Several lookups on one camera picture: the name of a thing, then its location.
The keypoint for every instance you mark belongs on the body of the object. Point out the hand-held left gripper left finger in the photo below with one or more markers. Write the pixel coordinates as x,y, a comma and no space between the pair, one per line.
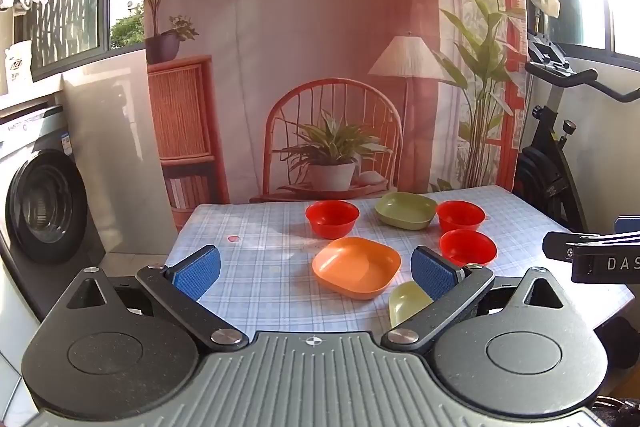
200,269

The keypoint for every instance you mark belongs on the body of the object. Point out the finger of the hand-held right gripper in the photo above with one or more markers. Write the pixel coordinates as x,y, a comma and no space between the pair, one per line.
629,224
560,246

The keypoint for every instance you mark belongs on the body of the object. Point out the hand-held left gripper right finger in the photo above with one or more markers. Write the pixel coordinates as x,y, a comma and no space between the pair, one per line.
432,272

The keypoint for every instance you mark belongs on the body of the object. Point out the red plastic bowl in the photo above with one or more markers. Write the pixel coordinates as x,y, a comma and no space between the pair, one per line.
460,216
467,248
331,219

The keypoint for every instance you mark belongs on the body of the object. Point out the olive green square plate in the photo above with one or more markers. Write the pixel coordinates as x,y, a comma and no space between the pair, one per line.
405,209

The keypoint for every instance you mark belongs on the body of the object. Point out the yellow-green square plate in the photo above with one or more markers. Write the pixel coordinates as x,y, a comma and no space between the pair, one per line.
407,302

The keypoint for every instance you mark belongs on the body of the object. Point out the blue plaid tablecloth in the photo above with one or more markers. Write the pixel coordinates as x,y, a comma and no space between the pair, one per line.
272,252

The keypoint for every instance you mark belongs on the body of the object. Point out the orange square plate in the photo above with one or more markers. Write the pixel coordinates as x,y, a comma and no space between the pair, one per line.
356,266

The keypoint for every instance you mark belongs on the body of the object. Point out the black exercise bike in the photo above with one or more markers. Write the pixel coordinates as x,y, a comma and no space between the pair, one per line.
547,157

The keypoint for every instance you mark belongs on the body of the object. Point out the grey washing machine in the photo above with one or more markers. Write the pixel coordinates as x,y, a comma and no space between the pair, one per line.
42,207

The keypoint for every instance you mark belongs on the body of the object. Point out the printed room backdrop cloth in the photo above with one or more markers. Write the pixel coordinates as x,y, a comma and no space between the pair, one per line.
325,32

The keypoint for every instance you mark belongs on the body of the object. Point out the white detergent bag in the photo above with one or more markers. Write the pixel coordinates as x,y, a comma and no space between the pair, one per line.
19,67

